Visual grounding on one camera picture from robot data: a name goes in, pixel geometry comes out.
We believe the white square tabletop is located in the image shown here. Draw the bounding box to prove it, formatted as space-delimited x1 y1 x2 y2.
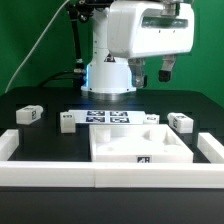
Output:
89 124 193 163

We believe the grey cable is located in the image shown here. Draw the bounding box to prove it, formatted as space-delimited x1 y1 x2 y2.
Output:
4 0 72 94

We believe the white base marker plate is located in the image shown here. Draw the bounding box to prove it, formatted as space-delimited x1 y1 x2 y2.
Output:
70 110 146 124

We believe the black cable bundle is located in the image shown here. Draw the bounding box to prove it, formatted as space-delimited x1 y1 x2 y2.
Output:
39 2 88 88

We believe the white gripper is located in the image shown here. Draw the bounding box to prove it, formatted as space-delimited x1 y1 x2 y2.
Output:
107 1 194 88

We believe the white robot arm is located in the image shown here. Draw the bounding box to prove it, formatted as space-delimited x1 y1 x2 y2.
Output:
81 0 194 100

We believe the white U-shaped obstacle fence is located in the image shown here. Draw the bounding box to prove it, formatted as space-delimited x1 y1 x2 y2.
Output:
0 129 224 189

